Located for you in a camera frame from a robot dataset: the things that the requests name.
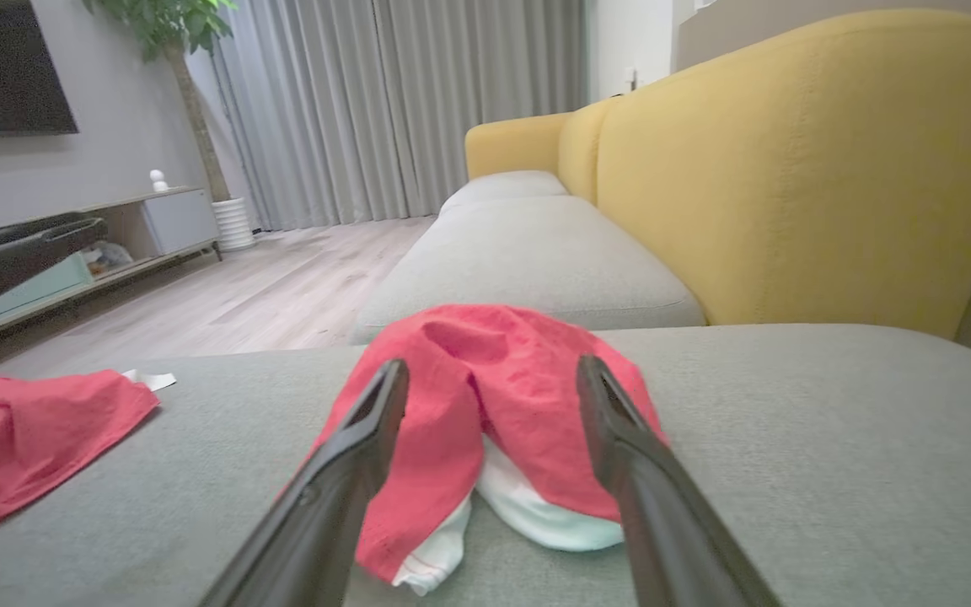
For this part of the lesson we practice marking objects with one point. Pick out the white ribbed plant pot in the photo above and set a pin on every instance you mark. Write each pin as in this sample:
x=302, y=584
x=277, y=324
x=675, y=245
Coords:
x=234, y=224

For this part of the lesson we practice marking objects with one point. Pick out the small white figurine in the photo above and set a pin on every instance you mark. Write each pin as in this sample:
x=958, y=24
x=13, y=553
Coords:
x=158, y=181

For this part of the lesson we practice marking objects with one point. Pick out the green potted tree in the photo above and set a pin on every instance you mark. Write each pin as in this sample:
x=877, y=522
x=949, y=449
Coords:
x=174, y=34

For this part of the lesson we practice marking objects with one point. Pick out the long grey sofa seat cushion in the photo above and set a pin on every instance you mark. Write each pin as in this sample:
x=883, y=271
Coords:
x=528, y=261

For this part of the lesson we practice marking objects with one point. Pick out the wide grey sofa chaise seat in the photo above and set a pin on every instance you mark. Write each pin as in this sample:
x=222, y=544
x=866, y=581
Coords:
x=831, y=455

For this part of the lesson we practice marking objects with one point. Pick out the low wooden tv cabinet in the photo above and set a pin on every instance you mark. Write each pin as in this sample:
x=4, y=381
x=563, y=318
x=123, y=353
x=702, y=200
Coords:
x=157, y=253

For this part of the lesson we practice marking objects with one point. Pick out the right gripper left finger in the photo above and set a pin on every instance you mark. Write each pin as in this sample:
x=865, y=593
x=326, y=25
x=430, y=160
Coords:
x=329, y=506

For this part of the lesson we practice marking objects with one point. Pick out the narrow yellow sofa backrest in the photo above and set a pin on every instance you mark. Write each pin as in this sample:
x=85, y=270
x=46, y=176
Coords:
x=582, y=152

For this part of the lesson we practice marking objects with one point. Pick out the yellow sofa armrest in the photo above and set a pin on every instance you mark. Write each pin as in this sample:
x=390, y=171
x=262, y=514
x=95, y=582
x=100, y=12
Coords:
x=511, y=143

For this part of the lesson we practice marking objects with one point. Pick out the large yellow sofa backrest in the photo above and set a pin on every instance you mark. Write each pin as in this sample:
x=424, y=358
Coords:
x=789, y=169

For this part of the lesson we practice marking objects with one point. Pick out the small grey sofa seat cushion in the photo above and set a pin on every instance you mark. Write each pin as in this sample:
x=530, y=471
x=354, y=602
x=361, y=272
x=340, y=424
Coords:
x=502, y=187

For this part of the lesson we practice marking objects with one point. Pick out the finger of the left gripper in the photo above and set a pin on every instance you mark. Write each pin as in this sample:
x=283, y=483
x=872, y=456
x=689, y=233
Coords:
x=5, y=278
x=22, y=238

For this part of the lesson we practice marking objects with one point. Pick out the light grey cabinet door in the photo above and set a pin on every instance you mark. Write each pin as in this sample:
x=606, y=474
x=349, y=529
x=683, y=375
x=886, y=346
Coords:
x=180, y=221

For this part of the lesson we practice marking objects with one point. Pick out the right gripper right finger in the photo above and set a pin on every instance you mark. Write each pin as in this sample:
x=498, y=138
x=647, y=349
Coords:
x=662, y=523

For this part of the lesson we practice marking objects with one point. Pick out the red shorts white trim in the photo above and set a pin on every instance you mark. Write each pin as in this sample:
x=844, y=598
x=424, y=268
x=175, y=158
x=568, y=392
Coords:
x=452, y=379

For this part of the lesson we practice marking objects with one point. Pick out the large teal cabinet drawer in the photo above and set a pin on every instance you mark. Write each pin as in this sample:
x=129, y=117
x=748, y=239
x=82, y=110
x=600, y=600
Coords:
x=39, y=291

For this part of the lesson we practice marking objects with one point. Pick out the grey plush toy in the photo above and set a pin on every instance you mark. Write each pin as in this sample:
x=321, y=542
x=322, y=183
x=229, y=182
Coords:
x=108, y=257

